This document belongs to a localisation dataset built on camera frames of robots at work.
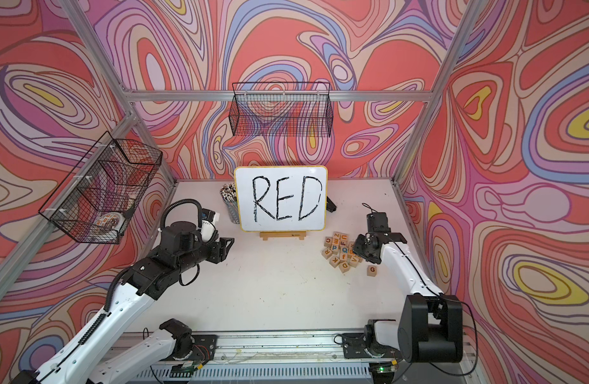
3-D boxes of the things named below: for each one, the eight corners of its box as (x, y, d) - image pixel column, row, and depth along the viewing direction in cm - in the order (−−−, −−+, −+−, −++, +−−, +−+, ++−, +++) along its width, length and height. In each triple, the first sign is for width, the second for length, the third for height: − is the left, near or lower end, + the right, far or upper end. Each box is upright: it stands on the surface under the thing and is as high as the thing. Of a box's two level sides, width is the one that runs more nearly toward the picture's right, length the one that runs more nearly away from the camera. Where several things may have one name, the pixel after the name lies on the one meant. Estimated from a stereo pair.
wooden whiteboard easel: (261, 241, 99) (259, 235, 95) (261, 237, 101) (260, 230, 97) (305, 241, 99) (306, 235, 95) (305, 237, 101) (306, 230, 97)
